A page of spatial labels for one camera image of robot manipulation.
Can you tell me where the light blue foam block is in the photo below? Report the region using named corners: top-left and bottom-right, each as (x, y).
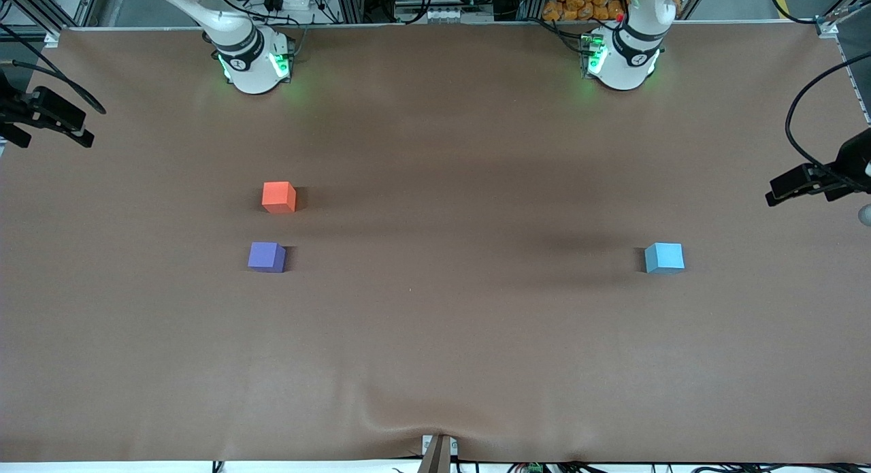
top-left (644, 242), bottom-right (685, 276)

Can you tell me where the orange foam block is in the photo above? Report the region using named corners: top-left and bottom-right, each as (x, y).
top-left (261, 181), bottom-right (297, 214)

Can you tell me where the purple foam block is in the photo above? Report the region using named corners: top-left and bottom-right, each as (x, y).
top-left (248, 242), bottom-right (287, 274)

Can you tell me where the white terminal block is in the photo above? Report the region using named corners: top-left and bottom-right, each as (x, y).
top-left (393, 7), bottom-right (465, 25)

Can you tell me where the grey side panel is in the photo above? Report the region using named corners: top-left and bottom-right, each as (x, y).
top-left (836, 17), bottom-right (871, 125)

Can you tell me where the white power strip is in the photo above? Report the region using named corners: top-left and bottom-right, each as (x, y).
top-left (278, 0), bottom-right (321, 26)

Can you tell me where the bag of orange objects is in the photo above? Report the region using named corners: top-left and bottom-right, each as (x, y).
top-left (542, 0), bottom-right (681, 22)

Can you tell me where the brown table mat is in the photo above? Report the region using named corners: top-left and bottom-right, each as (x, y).
top-left (0, 20), bottom-right (871, 463)

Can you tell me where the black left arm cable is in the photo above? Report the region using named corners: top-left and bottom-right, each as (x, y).
top-left (785, 51), bottom-right (871, 186)

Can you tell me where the aluminium frame strut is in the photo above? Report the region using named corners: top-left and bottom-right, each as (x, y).
top-left (0, 0), bottom-right (103, 42)

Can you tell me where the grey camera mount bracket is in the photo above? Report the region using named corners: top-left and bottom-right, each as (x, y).
top-left (416, 434), bottom-right (459, 473)

